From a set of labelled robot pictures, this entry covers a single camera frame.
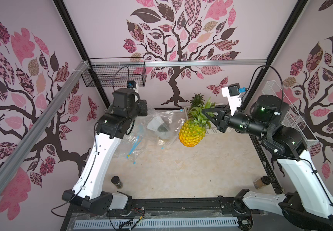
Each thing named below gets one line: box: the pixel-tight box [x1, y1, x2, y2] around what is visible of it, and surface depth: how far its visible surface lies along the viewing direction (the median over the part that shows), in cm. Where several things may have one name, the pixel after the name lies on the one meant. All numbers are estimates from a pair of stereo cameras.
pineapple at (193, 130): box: [178, 97, 216, 148], surface depth 54 cm
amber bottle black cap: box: [253, 175, 271, 190], surface depth 76 cm
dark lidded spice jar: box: [111, 175, 124, 190], surface depth 76 cm
